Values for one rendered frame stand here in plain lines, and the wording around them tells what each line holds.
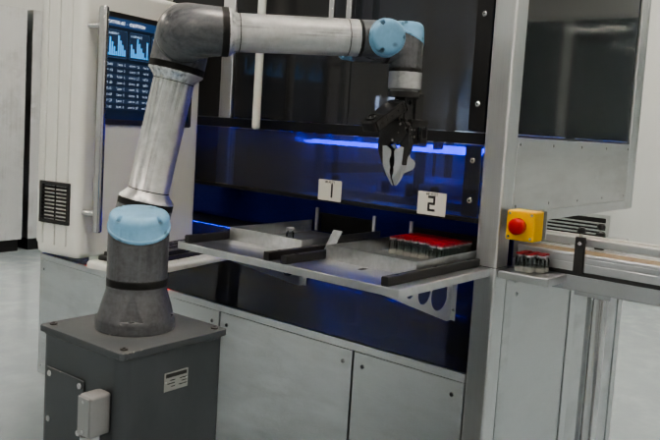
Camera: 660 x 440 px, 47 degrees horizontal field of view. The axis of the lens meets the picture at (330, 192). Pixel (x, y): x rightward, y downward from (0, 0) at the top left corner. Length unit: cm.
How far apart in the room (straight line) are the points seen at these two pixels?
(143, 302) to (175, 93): 43
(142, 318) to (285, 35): 60
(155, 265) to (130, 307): 9
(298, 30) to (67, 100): 86
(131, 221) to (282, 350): 102
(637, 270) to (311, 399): 101
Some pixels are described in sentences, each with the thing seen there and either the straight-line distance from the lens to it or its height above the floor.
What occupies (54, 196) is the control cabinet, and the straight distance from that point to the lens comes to 222.
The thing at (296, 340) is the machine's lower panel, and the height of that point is 56.
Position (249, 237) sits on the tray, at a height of 90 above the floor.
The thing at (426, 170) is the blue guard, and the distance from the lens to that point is 198.
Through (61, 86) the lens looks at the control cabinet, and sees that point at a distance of 219.
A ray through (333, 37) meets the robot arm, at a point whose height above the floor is 138.
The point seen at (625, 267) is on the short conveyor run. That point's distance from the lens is 190.
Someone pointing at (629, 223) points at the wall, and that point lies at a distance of 661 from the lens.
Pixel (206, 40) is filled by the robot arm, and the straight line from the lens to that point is 148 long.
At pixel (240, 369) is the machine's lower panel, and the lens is 251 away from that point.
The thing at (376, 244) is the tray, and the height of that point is 90.
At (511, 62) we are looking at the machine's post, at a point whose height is 138.
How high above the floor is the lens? 120
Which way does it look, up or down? 5 degrees down
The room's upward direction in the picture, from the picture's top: 4 degrees clockwise
